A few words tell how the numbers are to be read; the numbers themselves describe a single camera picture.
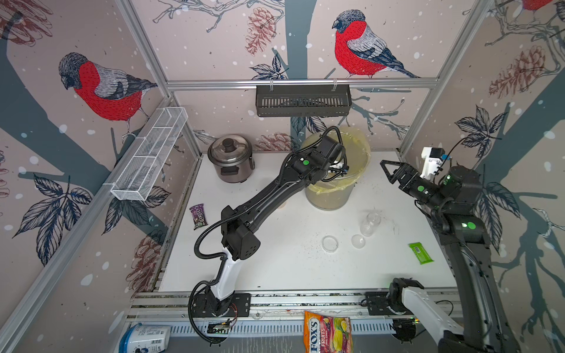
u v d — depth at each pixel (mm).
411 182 555
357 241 883
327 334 657
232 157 980
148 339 630
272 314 727
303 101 1043
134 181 708
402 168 556
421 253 834
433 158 567
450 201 471
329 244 880
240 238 473
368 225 852
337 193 879
